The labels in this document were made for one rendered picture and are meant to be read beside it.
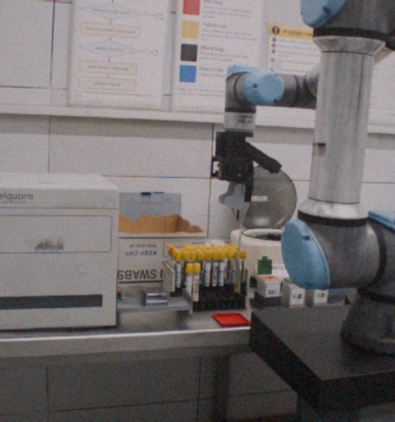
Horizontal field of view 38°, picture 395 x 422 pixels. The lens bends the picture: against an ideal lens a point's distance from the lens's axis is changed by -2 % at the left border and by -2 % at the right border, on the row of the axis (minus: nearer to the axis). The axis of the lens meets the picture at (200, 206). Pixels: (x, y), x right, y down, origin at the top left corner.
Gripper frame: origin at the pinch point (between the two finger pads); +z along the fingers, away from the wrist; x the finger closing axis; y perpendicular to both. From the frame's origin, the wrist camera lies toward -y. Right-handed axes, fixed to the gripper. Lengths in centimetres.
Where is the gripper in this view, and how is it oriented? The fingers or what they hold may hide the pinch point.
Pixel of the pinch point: (241, 215)
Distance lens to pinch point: 140.7
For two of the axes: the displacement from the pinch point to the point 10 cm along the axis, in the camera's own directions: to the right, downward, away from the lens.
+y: -9.5, -0.1, -3.2
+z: -0.5, 9.9, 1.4
